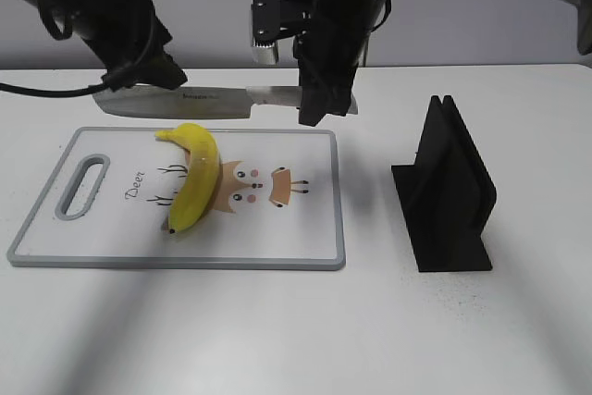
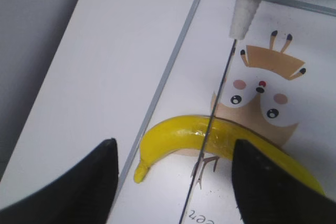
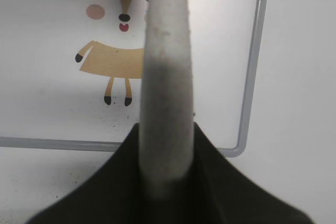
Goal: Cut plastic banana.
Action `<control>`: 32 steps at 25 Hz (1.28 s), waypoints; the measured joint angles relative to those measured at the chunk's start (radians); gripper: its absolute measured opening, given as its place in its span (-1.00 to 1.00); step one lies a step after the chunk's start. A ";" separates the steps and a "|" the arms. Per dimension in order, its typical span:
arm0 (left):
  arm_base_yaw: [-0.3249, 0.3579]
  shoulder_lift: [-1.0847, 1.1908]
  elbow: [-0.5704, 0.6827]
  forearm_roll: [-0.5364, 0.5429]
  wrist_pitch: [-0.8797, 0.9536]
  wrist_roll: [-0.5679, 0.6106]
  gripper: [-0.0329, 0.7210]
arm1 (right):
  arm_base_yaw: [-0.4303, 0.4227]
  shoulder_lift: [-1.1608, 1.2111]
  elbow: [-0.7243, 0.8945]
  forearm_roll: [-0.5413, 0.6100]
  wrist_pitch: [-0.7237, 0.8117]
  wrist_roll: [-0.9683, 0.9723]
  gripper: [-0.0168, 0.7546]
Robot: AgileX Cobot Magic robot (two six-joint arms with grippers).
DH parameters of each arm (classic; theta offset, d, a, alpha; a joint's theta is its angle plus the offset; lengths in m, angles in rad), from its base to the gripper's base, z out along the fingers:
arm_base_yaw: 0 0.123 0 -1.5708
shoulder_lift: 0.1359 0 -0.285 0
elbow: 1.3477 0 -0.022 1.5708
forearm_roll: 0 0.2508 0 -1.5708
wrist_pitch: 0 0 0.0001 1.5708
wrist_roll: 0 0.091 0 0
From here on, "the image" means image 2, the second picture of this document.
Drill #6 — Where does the white-handled kitchen knife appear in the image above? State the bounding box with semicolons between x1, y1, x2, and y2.
178;0;261;223

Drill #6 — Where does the yellow plastic banana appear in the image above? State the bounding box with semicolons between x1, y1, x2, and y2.
133;115;324;194

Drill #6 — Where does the white grey-rimmed cutting board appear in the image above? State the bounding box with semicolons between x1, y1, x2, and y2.
109;0;335;223

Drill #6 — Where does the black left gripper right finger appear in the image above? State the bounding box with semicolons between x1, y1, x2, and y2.
232;140;335;223

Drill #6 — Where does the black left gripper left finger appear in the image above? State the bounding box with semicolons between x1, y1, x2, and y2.
1;138;118;223

